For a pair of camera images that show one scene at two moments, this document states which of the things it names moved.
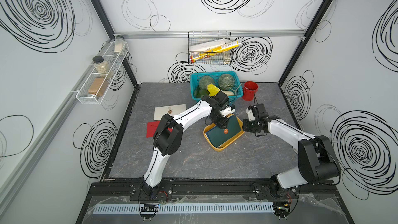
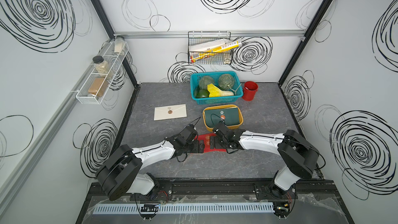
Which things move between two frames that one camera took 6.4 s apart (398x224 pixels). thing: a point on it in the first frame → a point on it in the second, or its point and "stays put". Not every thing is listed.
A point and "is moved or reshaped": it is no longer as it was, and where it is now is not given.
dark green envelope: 218,136 is moved or reshaped
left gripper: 222,123 → 196,149
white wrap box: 210,45 stays put
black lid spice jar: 101,67 stays put
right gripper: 245,128 → 211,142
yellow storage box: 228,142 is moved or reshaped
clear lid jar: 119,44 stays put
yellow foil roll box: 227,46 stays put
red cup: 250,88 stays put
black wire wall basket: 195,38 stays put
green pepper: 201,93 stays put
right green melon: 226,82 stays put
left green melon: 204,81 stays put
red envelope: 152,127 → 205,137
